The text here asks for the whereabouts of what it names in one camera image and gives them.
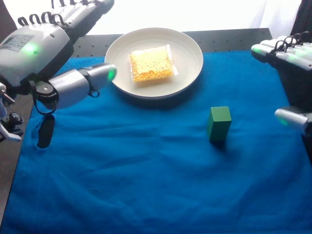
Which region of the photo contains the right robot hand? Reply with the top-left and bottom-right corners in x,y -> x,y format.
251,31 -> 312,137

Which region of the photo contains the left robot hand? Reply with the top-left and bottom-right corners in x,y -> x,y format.
0,0 -> 117,115

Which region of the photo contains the yellow snack bag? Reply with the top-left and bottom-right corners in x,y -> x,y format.
128,44 -> 179,85

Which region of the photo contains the green small object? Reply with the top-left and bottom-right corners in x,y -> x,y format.
207,106 -> 232,144

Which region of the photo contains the white round plate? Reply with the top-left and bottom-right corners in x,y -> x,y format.
104,27 -> 204,99

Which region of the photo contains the black curtain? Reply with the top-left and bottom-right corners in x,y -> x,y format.
290,0 -> 312,37

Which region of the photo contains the blue cloth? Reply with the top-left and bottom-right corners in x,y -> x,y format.
0,51 -> 312,234

